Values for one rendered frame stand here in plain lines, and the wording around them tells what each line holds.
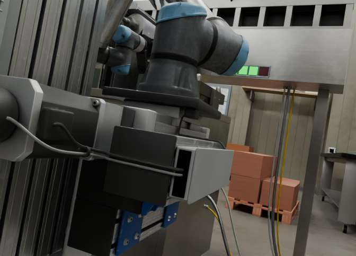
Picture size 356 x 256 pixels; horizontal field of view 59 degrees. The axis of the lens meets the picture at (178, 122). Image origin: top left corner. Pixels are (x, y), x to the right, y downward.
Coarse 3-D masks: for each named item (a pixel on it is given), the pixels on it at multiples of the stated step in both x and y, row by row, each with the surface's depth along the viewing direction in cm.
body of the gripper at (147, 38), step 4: (144, 36) 142; (148, 40) 145; (152, 40) 147; (148, 44) 146; (152, 44) 146; (144, 48) 141; (148, 48) 147; (140, 52) 142; (148, 52) 147; (148, 56) 148
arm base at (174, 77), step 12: (156, 60) 72; (168, 60) 70; (180, 60) 71; (192, 60) 72; (156, 72) 70; (168, 72) 70; (180, 72) 70; (192, 72) 72; (144, 84) 71; (156, 84) 69; (168, 84) 69; (180, 84) 71; (192, 84) 71; (192, 96) 71
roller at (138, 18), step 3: (132, 15) 188; (135, 15) 188; (138, 15) 186; (132, 18) 188; (135, 18) 187; (138, 18) 186; (141, 18) 185; (138, 21) 186; (141, 21) 185; (138, 24) 186; (141, 24) 185; (138, 27) 186; (141, 27) 184; (135, 30) 186; (138, 30) 185; (141, 30) 184; (138, 33) 185; (141, 33) 186
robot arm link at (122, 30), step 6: (120, 30) 128; (126, 30) 128; (114, 36) 129; (120, 36) 128; (126, 36) 128; (132, 36) 131; (138, 36) 136; (120, 42) 129; (126, 42) 130; (132, 42) 132; (138, 42) 135; (132, 48) 132
